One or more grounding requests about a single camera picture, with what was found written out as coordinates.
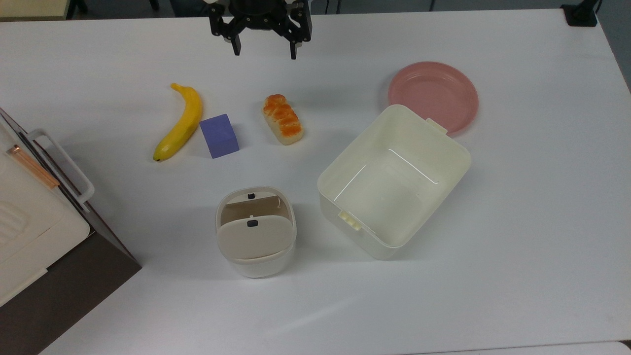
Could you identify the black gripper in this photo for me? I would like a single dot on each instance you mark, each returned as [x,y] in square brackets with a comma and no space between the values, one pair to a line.
[260,14]

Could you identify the white trash can with lid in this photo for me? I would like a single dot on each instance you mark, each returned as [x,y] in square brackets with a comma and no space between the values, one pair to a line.
[255,236]

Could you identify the orange glazed bread toy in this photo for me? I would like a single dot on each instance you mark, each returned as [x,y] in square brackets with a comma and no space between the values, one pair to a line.
[282,119]

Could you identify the purple cube block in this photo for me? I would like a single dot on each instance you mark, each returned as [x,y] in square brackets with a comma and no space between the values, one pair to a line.
[219,135]

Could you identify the yellow banana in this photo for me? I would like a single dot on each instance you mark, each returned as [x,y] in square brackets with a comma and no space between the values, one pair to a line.
[180,123]

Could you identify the pink plastic plate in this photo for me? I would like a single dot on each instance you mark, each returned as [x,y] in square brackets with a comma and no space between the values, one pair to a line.
[436,93]

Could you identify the cream plastic storage bin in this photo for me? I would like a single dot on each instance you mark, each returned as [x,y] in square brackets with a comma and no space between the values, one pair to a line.
[394,182]

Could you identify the white toy oven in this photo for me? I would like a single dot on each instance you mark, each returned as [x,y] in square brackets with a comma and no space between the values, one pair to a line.
[34,222]

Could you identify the black table clamp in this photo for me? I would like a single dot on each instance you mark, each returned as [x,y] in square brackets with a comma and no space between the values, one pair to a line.
[580,13]

